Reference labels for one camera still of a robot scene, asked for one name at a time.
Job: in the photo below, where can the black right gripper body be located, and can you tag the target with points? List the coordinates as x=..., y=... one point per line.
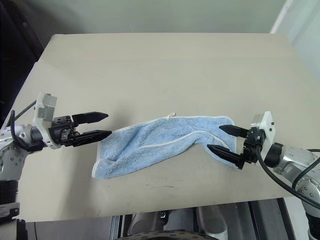
x=253, y=143

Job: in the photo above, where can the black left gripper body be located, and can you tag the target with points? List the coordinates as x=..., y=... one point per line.
x=61, y=131

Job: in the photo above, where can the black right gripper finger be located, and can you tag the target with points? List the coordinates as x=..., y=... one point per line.
x=227, y=155
x=235, y=130

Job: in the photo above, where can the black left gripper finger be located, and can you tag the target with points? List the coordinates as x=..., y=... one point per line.
x=90, y=117
x=92, y=136

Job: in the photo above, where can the light blue terry towel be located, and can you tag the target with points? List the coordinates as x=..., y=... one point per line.
x=155, y=135

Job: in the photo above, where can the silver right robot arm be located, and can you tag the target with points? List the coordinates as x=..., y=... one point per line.
x=295, y=160

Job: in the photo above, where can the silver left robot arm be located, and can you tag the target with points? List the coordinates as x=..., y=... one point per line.
x=11, y=155

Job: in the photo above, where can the grey rounded shape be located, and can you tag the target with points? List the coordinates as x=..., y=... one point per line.
x=212, y=222
x=145, y=225

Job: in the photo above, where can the dark cabinet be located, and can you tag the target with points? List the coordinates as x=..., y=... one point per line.
x=15, y=50

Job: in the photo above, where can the black dotted round rim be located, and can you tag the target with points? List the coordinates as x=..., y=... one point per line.
x=172, y=236

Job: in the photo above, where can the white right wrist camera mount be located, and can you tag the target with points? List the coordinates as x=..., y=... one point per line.
x=265, y=125

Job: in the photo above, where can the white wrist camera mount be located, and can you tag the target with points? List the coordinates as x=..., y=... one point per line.
x=45, y=110
x=265, y=125

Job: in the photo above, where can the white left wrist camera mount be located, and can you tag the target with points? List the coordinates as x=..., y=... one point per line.
x=45, y=110

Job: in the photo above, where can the metal table frame bar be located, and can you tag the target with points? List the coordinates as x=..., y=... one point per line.
x=117, y=227

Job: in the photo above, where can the white window frame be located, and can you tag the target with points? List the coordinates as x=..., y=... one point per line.
x=281, y=17

